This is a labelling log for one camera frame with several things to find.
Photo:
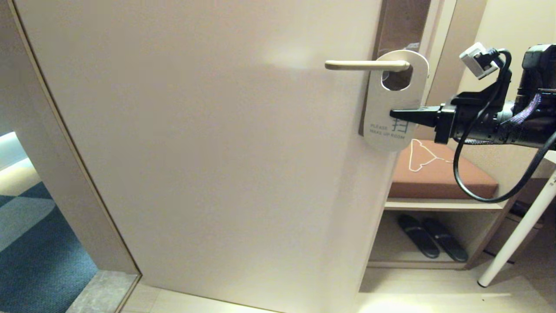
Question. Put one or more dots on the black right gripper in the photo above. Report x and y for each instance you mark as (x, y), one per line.
(473, 117)

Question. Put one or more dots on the blue do-not-disturb door hanger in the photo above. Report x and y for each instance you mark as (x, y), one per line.
(382, 95)

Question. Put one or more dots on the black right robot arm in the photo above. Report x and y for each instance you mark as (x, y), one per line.
(541, 65)

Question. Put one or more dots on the beige room door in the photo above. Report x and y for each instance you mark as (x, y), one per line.
(217, 152)

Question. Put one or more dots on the brown seat cushion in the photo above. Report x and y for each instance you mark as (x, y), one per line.
(434, 182)

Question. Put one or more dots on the brown metal lock plate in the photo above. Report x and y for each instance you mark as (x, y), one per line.
(402, 21)

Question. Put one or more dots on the black slipper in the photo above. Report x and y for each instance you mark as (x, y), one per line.
(445, 240)
(419, 237)

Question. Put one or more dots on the white table leg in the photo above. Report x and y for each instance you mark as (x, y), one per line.
(517, 234)

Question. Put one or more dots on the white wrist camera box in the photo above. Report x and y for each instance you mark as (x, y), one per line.
(475, 58)

